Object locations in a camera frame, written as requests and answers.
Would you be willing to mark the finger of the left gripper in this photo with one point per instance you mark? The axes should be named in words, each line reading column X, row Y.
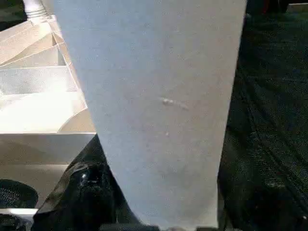
column 16, row 193

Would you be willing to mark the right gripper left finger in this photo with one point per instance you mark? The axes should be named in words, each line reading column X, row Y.
column 89, row 197

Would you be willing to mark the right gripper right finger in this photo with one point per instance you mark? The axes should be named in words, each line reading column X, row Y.
column 252, row 204

